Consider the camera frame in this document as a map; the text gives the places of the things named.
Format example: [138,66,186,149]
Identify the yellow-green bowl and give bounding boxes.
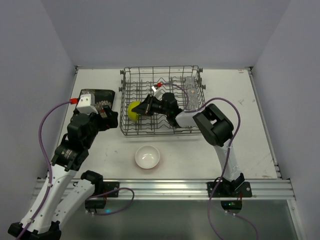
[127,101,141,122]

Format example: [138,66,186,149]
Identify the clear glass cup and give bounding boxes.
[185,97,199,111]
[186,85,198,101]
[184,76,196,88]

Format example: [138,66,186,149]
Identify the black floral square plate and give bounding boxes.
[79,88,115,118]

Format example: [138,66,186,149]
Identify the orange bowl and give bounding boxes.
[134,145,160,170]

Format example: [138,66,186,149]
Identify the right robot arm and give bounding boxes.
[127,92,245,197]

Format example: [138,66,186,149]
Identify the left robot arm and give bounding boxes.
[8,105,118,240]

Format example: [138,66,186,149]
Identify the grey wire dish rack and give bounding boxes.
[119,65,206,137]

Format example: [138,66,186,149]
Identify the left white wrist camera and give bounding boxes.
[76,93,98,115]

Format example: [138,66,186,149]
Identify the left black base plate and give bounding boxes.
[101,181,120,198]

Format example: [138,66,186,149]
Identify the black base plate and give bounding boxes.
[206,174,253,198]
[101,181,120,198]

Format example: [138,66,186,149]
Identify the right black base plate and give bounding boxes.
[206,174,253,198]

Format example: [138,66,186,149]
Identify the aluminium mounting rail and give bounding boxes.
[104,179,296,201]

